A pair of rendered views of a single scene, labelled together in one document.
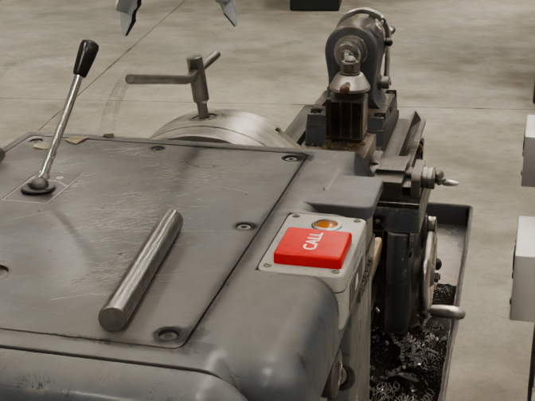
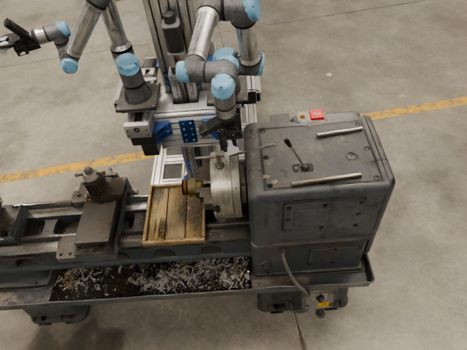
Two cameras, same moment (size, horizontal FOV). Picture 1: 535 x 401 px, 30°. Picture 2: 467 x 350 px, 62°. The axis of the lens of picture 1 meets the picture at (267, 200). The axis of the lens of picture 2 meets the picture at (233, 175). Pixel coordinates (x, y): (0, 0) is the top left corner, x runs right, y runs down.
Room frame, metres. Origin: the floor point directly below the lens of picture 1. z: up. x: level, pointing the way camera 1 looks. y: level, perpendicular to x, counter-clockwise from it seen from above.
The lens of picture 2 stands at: (1.47, 1.20, 2.48)
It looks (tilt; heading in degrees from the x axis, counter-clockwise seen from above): 50 degrees down; 259
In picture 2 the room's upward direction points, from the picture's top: 7 degrees counter-clockwise
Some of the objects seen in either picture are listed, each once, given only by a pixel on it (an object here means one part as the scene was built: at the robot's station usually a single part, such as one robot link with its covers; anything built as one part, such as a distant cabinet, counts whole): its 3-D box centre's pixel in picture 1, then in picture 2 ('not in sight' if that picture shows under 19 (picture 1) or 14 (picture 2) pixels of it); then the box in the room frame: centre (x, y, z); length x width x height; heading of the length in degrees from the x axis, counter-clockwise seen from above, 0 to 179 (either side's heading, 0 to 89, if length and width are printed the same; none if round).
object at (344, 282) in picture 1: (314, 267); (310, 120); (0.83, -0.04, 1.23); 0.13 x 0.08 x 0.05; 166
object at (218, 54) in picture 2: not in sight; (225, 62); (1.12, -0.50, 1.33); 0.13 x 0.12 x 0.14; 156
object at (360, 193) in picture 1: (340, 201); (280, 121); (0.98, -0.08, 1.24); 0.09 x 0.08 x 0.03; 166
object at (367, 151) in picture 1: (345, 153); (105, 192); (1.87, -0.16, 0.99); 0.20 x 0.10 x 0.05; 166
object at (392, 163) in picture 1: (318, 169); (100, 207); (1.91, -0.10, 0.95); 0.43 x 0.17 x 0.05; 76
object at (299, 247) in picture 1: (313, 251); (316, 115); (0.81, -0.04, 1.26); 0.06 x 0.06 x 0.02; 76
